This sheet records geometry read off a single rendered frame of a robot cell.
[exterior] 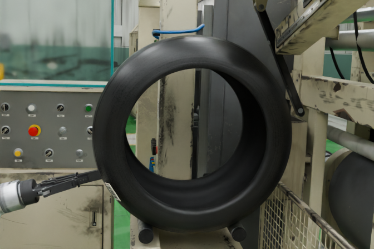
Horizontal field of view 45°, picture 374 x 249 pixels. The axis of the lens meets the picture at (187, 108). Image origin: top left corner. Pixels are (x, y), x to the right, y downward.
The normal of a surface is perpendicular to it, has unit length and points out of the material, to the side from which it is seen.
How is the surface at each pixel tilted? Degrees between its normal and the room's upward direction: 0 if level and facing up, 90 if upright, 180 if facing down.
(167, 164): 90
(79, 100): 90
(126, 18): 90
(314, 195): 90
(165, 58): 80
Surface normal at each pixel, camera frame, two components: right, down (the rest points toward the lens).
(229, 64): 0.18, -0.04
